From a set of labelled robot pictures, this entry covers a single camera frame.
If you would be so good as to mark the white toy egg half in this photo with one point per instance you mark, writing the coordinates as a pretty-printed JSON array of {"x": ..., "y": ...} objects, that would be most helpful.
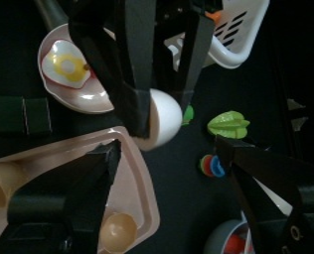
[{"x": 167, "y": 119}]

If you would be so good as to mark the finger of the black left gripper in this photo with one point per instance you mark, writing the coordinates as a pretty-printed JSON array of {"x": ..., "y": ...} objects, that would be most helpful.
[
  {"x": 120, "y": 66},
  {"x": 195, "y": 59}
]

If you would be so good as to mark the green toy star fruit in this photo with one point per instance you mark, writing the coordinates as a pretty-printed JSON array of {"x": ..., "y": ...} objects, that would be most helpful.
[{"x": 230, "y": 125}]

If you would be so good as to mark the beige toy egg half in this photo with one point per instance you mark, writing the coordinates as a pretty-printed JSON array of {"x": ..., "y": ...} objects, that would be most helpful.
[{"x": 119, "y": 233}]

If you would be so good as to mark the toy fried egg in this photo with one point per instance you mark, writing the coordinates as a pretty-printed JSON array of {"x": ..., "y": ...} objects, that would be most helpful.
[{"x": 67, "y": 66}]

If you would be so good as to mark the pink plastic tray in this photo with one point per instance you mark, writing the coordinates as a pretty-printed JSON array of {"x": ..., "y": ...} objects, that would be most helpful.
[{"x": 135, "y": 191}]

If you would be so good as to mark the grey toy pot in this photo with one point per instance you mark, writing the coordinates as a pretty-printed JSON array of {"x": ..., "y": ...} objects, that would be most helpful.
[{"x": 218, "y": 239}]

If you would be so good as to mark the small green toy piece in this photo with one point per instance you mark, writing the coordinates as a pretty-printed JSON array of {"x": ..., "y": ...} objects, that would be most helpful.
[{"x": 189, "y": 115}]

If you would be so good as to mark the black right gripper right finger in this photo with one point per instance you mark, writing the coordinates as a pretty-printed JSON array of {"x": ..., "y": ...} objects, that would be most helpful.
[{"x": 276, "y": 185}]

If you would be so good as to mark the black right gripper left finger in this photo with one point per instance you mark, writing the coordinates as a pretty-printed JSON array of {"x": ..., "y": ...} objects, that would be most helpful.
[{"x": 72, "y": 198}]

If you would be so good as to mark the orange toy piece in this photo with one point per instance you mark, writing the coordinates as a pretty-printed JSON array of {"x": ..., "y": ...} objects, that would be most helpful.
[{"x": 215, "y": 16}]

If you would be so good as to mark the red green blue toy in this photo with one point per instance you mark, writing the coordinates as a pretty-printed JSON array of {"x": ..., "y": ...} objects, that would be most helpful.
[{"x": 213, "y": 166}]

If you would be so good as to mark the white plastic basket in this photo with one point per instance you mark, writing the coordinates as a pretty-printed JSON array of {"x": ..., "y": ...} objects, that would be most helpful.
[{"x": 242, "y": 36}]

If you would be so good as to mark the red toy food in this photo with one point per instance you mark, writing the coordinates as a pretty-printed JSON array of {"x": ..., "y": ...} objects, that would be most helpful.
[{"x": 235, "y": 244}]

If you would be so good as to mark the pink toy frying pan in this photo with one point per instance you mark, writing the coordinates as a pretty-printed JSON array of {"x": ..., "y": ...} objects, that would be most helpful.
[{"x": 87, "y": 97}]

